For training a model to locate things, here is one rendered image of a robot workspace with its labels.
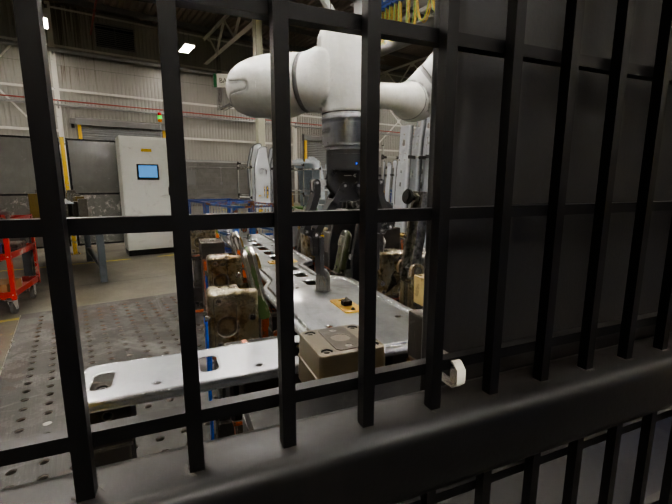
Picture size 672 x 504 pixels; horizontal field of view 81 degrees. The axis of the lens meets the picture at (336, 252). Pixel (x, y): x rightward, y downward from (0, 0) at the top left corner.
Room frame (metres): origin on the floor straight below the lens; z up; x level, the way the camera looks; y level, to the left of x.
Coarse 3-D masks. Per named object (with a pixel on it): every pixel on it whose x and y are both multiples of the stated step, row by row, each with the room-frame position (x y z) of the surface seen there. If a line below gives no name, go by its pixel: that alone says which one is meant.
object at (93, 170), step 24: (0, 144) 6.44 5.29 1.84; (24, 144) 6.61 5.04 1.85; (72, 144) 6.98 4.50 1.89; (96, 144) 7.18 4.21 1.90; (0, 168) 6.42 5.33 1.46; (24, 168) 6.59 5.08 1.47; (72, 168) 6.95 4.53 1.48; (96, 168) 7.15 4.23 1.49; (0, 192) 6.39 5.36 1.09; (24, 192) 6.56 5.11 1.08; (96, 192) 7.13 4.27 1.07; (96, 216) 7.10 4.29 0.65; (0, 240) 6.35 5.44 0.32; (72, 240) 6.85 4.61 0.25; (120, 240) 7.29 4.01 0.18
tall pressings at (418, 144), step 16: (400, 128) 5.88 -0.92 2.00; (416, 128) 5.90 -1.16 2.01; (400, 144) 5.79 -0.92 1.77; (416, 144) 5.87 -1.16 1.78; (400, 160) 5.76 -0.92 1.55; (416, 160) 5.83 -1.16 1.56; (400, 176) 5.73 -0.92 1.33; (416, 176) 5.82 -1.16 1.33; (400, 192) 5.71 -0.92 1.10; (400, 224) 5.66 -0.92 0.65
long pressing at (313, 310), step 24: (264, 240) 1.61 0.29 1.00; (264, 264) 1.12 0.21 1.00; (312, 264) 1.17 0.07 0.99; (264, 288) 0.87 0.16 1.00; (312, 288) 0.85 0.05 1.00; (336, 288) 0.85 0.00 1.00; (312, 312) 0.69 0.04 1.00; (336, 312) 0.69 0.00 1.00; (384, 312) 0.69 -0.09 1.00; (408, 312) 0.69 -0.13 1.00; (384, 336) 0.57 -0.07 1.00
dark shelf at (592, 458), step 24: (384, 384) 0.37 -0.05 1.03; (408, 384) 0.37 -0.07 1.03; (312, 408) 0.33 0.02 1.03; (336, 408) 0.33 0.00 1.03; (600, 456) 0.26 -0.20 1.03; (624, 456) 0.26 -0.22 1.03; (504, 480) 0.24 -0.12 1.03; (552, 480) 0.24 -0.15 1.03; (600, 480) 0.24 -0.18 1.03; (624, 480) 0.24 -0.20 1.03; (648, 480) 0.24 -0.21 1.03
